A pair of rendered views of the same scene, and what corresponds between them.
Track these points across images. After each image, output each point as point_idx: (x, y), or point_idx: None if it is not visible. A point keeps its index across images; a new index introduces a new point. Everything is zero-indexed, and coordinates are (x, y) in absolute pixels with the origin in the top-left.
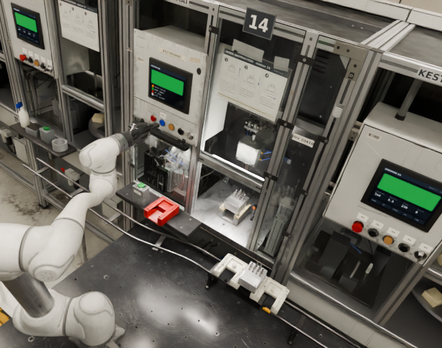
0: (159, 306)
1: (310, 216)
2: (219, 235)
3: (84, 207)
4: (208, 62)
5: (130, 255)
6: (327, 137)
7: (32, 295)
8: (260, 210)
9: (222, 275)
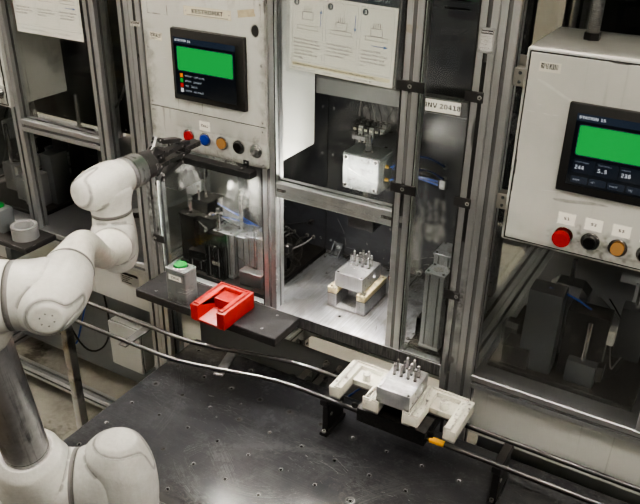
0: (237, 469)
1: (483, 246)
2: (335, 335)
3: (91, 242)
4: (269, 12)
5: (175, 398)
6: (479, 90)
7: (16, 405)
8: (396, 260)
9: (351, 412)
